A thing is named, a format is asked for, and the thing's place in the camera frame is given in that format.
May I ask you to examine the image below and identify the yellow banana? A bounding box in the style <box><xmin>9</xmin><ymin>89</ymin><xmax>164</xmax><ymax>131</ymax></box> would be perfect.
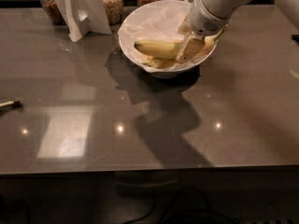
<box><xmin>134</xmin><ymin>27</ymin><xmax>227</xmax><ymax>61</ymax></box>

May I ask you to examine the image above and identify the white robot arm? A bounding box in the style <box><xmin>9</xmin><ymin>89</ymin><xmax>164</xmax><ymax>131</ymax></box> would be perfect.
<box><xmin>176</xmin><ymin>0</ymin><xmax>299</xmax><ymax>63</ymax></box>

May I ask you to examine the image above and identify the white paper napkin in bowl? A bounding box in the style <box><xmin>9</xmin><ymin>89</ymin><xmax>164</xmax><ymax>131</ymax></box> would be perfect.
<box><xmin>118</xmin><ymin>0</ymin><xmax>213</xmax><ymax>77</ymax></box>

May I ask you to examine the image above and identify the black cable under table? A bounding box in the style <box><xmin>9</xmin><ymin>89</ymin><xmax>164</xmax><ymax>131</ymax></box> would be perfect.
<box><xmin>121</xmin><ymin>185</ymin><xmax>299</xmax><ymax>224</ymax></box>

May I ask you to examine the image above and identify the glass jar with chickpeas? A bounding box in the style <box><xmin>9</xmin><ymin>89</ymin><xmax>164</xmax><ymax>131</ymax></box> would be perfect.
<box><xmin>102</xmin><ymin>0</ymin><xmax>123</xmax><ymax>25</ymax></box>

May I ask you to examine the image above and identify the banana stem at left edge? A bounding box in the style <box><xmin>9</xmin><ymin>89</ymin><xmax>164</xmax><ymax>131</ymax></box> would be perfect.
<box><xmin>0</xmin><ymin>100</ymin><xmax>22</xmax><ymax>108</ymax></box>

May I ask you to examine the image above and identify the left glass jar with nuts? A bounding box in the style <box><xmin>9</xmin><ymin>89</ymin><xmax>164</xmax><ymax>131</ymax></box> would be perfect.
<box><xmin>39</xmin><ymin>0</ymin><xmax>65</xmax><ymax>25</ymax></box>

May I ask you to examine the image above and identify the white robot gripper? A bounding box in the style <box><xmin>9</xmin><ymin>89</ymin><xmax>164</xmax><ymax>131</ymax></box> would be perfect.
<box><xmin>176</xmin><ymin>0</ymin><xmax>229</xmax><ymax>63</ymax></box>

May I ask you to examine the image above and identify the white folded paper stand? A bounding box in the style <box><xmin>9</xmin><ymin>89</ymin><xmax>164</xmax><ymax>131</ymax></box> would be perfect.
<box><xmin>54</xmin><ymin>0</ymin><xmax>111</xmax><ymax>42</ymax></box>

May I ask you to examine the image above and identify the white ceramic bowl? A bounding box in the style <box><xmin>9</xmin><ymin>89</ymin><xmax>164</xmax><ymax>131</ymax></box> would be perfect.
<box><xmin>118</xmin><ymin>0</ymin><xmax>221</xmax><ymax>78</ymax></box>

